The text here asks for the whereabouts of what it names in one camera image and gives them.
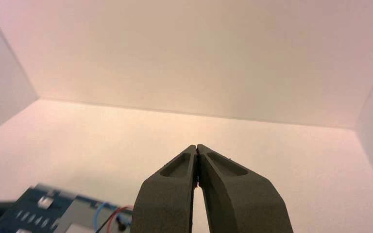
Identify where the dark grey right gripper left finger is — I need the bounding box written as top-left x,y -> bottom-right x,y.
131,145 -> 197,233

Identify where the red wire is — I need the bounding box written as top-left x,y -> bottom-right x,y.
106,205 -> 134,233

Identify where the blue wire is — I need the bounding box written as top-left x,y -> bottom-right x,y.
94,201 -> 133,233

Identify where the black wire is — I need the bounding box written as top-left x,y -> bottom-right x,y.
95,216 -> 126,233

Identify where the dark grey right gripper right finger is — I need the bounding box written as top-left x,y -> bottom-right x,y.
197,144 -> 294,233

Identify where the blue electronic circuit board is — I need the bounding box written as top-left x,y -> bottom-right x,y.
0,183 -> 134,233

